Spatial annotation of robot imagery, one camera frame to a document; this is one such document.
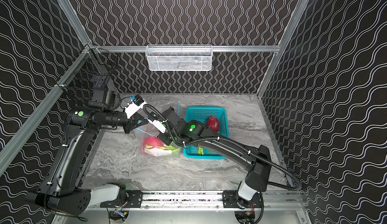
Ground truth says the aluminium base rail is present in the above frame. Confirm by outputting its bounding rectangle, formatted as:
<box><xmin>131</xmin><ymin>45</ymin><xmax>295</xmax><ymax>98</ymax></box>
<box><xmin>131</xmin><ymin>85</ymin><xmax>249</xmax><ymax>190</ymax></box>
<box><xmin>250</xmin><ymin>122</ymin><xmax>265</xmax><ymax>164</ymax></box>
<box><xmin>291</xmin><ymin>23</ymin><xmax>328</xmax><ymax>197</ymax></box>
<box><xmin>60</xmin><ymin>189</ymin><xmax>306</xmax><ymax>213</ymax></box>

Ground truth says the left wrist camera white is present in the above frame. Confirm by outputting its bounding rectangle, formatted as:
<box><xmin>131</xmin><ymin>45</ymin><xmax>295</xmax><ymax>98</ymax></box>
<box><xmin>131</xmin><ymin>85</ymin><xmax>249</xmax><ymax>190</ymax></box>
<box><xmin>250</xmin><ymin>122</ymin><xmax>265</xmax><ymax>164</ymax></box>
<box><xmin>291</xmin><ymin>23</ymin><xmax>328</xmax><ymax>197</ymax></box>
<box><xmin>124</xmin><ymin>95</ymin><xmax>147</xmax><ymax>119</ymax></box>

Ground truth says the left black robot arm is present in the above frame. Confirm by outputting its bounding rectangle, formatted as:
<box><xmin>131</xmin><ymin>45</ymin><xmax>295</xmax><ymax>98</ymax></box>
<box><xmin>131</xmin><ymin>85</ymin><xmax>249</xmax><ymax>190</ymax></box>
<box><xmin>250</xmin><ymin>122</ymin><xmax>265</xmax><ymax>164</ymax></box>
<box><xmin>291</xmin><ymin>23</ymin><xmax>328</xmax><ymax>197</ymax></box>
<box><xmin>25</xmin><ymin>88</ymin><xmax>145</xmax><ymax>218</ymax></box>

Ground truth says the zip-top bag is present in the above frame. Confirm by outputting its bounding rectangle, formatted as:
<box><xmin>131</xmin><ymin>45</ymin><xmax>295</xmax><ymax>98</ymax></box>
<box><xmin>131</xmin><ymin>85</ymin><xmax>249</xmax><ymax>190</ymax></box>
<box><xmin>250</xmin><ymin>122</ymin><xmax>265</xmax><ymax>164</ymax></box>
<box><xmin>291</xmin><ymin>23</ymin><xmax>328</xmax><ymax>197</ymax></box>
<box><xmin>169</xmin><ymin>99</ymin><xmax>181</xmax><ymax>116</ymax></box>
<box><xmin>135</xmin><ymin>124</ymin><xmax>180</xmax><ymax>158</ymax></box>

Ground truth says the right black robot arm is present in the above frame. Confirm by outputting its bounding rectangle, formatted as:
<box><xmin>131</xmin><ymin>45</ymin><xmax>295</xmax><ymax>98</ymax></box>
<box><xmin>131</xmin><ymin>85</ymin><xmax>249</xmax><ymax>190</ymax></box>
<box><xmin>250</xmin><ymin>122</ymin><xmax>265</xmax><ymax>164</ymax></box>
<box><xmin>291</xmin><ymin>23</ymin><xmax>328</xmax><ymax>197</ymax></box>
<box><xmin>158</xmin><ymin>108</ymin><xmax>271</xmax><ymax>200</ymax></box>

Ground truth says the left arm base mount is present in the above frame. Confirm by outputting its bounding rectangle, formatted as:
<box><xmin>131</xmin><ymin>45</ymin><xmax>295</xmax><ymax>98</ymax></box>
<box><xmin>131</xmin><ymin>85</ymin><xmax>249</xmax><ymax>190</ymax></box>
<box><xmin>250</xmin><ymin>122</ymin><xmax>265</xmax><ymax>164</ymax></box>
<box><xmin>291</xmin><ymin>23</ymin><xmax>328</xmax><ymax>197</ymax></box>
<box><xmin>100</xmin><ymin>190</ymin><xmax>143</xmax><ymax>208</ymax></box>

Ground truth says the dragon fruit bag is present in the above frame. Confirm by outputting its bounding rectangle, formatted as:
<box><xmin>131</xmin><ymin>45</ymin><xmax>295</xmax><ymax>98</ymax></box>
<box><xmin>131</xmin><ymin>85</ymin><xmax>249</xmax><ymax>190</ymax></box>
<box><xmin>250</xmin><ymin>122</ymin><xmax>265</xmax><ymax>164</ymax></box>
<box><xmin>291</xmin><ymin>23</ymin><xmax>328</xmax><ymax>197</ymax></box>
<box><xmin>198</xmin><ymin>147</ymin><xmax>213</xmax><ymax>156</ymax></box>
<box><xmin>207</xmin><ymin>116</ymin><xmax>220</xmax><ymax>132</ymax></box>
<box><xmin>144</xmin><ymin>145</ymin><xmax>180</xmax><ymax>157</ymax></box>
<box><xmin>143</xmin><ymin>136</ymin><xmax>165</xmax><ymax>150</ymax></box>

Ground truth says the teal plastic basket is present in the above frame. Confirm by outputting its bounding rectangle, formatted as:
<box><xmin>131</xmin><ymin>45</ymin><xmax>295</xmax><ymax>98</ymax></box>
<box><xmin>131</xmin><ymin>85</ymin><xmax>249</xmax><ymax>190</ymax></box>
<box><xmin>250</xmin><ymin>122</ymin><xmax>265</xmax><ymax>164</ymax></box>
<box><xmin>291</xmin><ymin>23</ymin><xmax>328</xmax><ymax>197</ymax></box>
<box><xmin>183</xmin><ymin>106</ymin><xmax>230</xmax><ymax>160</ymax></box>

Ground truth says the white mesh wall basket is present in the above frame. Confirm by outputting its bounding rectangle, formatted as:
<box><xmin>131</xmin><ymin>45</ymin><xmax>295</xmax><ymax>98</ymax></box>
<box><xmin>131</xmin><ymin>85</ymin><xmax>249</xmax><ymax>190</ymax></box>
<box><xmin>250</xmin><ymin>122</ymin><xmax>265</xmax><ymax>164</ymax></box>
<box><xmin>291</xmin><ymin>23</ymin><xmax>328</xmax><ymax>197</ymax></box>
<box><xmin>145</xmin><ymin>45</ymin><xmax>213</xmax><ymax>71</ymax></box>

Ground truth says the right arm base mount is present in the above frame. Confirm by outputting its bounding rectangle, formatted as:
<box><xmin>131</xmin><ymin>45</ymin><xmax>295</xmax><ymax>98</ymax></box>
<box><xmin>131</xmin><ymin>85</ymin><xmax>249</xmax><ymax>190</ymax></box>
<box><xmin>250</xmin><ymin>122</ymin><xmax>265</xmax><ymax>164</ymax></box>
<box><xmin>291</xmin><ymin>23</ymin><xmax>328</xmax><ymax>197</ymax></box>
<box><xmin>221</xmin><ymin>190</ymin><xmax>262</xmax><ymax>209</ymax></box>

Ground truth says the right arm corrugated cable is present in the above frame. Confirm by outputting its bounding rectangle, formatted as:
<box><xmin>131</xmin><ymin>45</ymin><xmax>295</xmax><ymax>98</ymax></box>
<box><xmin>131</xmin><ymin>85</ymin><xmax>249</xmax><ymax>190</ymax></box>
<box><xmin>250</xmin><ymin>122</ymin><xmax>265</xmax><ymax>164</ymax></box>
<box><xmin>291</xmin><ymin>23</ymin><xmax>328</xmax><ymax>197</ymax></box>
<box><xmin>143</xmin><ymin>103</ymin><xmax>302</xmax><ymax>191</ymax></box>

